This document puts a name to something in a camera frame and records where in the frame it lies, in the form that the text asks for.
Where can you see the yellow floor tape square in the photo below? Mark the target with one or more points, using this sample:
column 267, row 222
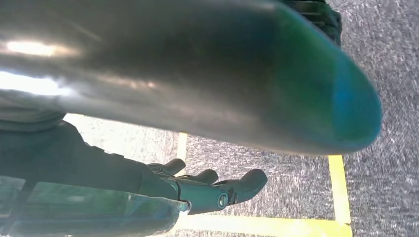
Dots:
column 338, row 189

